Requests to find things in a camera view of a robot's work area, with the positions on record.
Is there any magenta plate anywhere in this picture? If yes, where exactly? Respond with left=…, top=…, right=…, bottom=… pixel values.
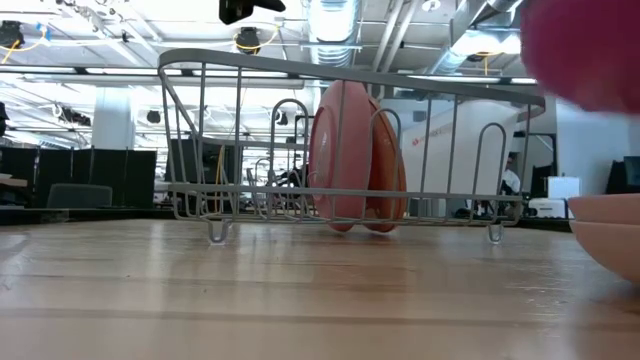
left=518, top=0, right=640, bottom=115

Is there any black monitor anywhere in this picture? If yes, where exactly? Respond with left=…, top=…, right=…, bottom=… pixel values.
left=166, top=138, right=245, bottom=185

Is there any orange plate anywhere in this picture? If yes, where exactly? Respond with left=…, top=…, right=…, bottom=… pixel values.
left=367, top=97, right=409, bottom=234

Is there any peach plate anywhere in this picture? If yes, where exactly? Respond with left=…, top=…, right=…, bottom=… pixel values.
left=567, top=193, right=640, bottom=225
left=569, top=219, right=640, bottom=285

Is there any translucent white cutlery holder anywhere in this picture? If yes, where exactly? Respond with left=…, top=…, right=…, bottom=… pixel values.
left=399, top=98, right=522, bottom=219

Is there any black ceiling-mounted device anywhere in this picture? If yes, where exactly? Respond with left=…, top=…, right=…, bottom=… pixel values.
left=234, top=26, right=262, bottom=55
left=0, top=19, right=25, bottom=50

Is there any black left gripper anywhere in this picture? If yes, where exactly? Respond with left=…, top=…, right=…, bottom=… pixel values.
left=218, top=0, right=287, bottom=25

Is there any dark screen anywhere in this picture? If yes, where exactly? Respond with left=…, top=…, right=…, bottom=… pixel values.
left=606, top=155, right=640, bottom=195

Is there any grey chair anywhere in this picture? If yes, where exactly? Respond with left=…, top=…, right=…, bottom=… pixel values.
left=46, top=183, right=114, bottom=210

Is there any grey wire dish rack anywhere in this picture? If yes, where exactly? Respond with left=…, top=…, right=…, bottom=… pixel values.
left=157, top=48, right=547, bottom=246

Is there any silver ceiling air duct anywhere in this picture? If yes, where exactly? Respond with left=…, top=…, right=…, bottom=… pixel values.
left=305, top=0, right=362, bottom=66

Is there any black room partition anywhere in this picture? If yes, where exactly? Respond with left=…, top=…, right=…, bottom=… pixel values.
left=0, top=145, right=157, bottom=209

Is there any light pink plate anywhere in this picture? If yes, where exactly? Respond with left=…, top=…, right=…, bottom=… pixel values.
left=307, top=79, right=374, bottom=234

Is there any yellow ceiling cable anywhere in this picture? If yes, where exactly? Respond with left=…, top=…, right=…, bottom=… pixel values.
left=232, top=25, right=280, bottom=52
left=0, top=38, right=47, bottom=65

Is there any white box device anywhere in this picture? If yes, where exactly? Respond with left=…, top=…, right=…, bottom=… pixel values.
left=528, top=175, right=582, bottom=220

